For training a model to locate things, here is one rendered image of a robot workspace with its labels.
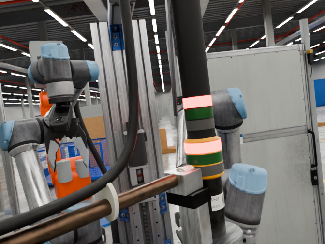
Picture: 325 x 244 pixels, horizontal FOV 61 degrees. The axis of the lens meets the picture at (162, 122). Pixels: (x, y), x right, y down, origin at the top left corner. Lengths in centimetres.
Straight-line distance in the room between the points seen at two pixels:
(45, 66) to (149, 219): 80
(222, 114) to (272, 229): 179
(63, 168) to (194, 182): 393
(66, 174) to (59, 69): 344
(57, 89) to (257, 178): 56
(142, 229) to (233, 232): 99
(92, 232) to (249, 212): 73
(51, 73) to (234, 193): 57
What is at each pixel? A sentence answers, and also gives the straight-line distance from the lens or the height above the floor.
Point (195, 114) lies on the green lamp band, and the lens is 31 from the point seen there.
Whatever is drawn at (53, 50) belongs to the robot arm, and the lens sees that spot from 84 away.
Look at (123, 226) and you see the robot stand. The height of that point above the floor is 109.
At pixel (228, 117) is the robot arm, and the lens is 98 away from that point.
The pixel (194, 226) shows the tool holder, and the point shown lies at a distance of 32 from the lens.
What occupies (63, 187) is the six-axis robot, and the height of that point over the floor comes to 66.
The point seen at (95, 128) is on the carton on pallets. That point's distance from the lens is 851.
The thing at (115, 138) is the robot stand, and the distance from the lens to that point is 127.
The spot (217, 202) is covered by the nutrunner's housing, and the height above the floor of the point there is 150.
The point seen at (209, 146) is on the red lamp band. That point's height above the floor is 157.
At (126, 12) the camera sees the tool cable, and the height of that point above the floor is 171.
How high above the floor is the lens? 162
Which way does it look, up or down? 3 degrees down
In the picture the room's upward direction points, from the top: 7 degrees counter-clockwise
